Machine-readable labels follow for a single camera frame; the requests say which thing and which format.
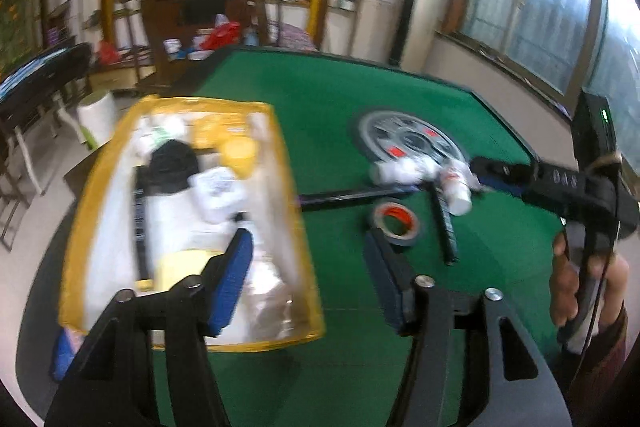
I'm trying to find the large window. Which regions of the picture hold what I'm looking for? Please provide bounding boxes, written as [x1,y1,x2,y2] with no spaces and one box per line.
[459,0,640,144]

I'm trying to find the dark wooden table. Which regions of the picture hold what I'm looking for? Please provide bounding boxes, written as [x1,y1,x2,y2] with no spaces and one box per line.
[0,41,94,254]

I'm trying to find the white bottle with red label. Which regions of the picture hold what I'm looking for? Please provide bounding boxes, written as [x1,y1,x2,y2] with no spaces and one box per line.
[438,161,474,216]

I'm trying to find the clear plastic wrapper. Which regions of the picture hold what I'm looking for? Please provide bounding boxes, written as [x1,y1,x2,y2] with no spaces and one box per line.
[246,276,302,344]

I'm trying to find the black fluffy ball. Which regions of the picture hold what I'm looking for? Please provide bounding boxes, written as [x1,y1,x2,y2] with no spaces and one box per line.
[149,139,199,198]

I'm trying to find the white plastic bottle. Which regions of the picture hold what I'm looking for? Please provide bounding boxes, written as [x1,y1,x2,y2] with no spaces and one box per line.
[369,156,437,186]

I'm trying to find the white box with yellow liner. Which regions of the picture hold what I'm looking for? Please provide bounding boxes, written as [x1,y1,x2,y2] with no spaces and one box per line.
[57,96,327,353]

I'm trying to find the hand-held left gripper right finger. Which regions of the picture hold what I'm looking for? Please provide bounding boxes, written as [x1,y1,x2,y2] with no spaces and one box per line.
[362,229,573,427]

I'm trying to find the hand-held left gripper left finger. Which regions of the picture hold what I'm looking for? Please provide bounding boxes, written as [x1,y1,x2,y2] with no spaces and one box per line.
[45,227,255,427]

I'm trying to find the wooden chair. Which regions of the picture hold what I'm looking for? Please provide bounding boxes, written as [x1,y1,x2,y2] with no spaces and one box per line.
[216,0,287,51]
[115,0,162,94]

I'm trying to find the pale yellow block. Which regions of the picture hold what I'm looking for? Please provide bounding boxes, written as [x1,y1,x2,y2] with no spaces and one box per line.
[151,251,227,294]

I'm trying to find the round table control panel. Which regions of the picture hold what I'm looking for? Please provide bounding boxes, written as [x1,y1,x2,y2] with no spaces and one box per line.
[352,108,472,174]

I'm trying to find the yellow cracker packet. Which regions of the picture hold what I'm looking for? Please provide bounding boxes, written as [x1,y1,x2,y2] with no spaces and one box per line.
[192,116,252,148]

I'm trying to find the red plastic bag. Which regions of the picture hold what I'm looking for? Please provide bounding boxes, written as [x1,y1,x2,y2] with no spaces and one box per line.
[201,21,242,51]
[96,40,122,64]

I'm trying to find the white bag with green print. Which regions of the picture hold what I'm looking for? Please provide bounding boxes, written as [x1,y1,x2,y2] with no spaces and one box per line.
[131,113,189,158]

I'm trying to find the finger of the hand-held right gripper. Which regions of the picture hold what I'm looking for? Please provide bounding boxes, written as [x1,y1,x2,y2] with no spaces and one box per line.
[469,157,536,201]

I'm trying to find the person's right forearm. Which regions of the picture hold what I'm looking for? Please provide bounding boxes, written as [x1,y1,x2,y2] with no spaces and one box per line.
[550,302,640,410]

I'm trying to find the grey tape roll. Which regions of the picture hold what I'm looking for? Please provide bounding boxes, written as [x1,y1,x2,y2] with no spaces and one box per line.
[368,198,427,251]

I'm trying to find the white crumpled packet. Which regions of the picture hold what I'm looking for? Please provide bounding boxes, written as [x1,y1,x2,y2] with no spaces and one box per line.
[191,168,247,224]

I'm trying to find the person's right hand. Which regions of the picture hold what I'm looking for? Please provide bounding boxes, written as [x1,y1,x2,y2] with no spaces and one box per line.
[549,233,632,331]

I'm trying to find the flower landscape painting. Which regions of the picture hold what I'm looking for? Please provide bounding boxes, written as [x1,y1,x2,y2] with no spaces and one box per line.
[0,0,46,72]

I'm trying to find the black patterned strip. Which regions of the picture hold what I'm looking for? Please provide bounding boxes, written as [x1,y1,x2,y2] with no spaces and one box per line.
[429,183,461,266]
[131,164,154,284]

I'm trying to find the floral cloth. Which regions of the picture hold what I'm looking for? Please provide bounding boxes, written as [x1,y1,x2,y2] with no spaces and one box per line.
[269,22,319,54]

